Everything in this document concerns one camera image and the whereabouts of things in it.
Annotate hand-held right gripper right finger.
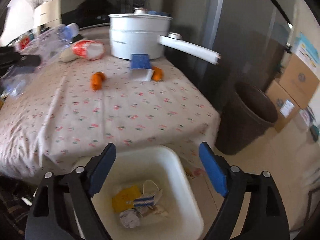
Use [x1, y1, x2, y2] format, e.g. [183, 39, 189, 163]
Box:
[199, 142, 291, 240]

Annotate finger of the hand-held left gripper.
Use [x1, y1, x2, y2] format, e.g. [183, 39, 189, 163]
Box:
[19, 54, 42, 67]

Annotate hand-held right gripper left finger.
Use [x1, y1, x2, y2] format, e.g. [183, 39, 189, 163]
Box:
[25, 142, 117, 240]

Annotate clear plastic wrapper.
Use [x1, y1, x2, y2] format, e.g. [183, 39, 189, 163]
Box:
[0, 72, 32, 98]

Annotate yellow packet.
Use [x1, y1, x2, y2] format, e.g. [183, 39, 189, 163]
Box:
[112, 185, 142, 214]

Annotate clear plastic bottle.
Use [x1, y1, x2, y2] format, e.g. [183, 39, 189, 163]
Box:
[24, 23, 80, 55]

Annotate white square plastic bin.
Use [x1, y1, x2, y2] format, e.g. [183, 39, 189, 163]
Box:
[75, 145, 203, 240]

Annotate paper cup with green print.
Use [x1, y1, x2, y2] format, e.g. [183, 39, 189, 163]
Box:
[142, 179, 160, 197]

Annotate blue and white carton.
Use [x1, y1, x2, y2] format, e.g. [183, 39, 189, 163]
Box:
[134, 189, 163, 208]

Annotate white paper bag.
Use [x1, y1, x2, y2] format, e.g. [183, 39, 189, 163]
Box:
[119, 208, 140, 229]

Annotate brown round trash can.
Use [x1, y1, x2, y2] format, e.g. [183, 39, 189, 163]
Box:
[215, 82, 279, 155]

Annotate red labelled packets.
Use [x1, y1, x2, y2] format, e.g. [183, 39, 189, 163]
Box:
[14, 34, 34, 52]

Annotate small white pot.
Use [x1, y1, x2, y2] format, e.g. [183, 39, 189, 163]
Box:
[59, 49, 77, 62]

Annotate cream kitchen appliance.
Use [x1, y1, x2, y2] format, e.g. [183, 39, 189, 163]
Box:
[32, 1, 62, 30]

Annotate red and white plastic bag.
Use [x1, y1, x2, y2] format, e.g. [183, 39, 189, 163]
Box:
[70, 39, 105, 61]

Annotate floral tablecloth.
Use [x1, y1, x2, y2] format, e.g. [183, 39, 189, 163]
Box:
[0, 27, 221, 180]

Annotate orange peel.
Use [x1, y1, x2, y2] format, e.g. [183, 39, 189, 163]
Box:
[151, 66, 163, 81]
[90, 72, 107, 91]

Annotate black microwave oven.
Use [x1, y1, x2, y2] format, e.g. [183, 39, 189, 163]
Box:
[59, 0, 150, 30]

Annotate dark plaid cloth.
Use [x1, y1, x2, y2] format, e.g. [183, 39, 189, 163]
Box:
[0, 177, 38, 240]

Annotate cardboard box with white label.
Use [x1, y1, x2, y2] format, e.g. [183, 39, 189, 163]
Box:
[265, 79, 302, 133]

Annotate white electric pot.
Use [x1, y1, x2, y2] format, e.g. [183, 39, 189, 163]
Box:
[109, 14, 222, 65]

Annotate broom with dustpan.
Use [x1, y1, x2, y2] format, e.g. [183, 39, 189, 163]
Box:
[309, 124, 320, 142]

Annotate pot lid with white knob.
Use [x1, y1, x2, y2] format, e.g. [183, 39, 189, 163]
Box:
[110, 8, 173, 19]

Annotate large cardboard box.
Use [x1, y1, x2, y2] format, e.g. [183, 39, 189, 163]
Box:
[279, 54, 320, 109]

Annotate grey refrigerator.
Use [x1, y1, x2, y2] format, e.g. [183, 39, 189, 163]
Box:
[147, 0, 294, 110]

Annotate blue round container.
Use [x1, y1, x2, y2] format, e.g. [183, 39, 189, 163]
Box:
[147, 10, 170, 17]

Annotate blue and white box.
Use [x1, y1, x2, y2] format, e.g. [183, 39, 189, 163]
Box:
[291, 31, 320, 70]

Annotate dark metal chair frame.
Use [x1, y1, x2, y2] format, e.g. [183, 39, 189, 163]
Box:
[304, 187, 320, 230]

